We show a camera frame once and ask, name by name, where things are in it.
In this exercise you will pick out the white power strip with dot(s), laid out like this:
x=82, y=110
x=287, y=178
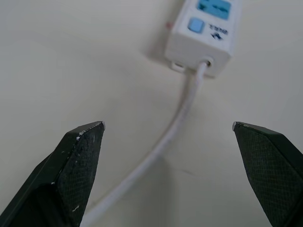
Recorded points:
x=201, y=42

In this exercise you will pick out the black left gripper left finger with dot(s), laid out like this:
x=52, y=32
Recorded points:
x=71, y=175

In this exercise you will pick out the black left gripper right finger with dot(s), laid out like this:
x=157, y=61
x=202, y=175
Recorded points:
x=267, y=170

